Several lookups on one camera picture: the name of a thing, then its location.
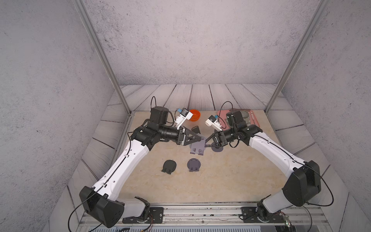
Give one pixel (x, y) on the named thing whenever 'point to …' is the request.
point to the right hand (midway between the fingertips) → (205, 147)
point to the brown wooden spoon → (233, 109)
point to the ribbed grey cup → (246, 117)
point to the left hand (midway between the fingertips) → (199, 139)
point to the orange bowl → (196, 115)
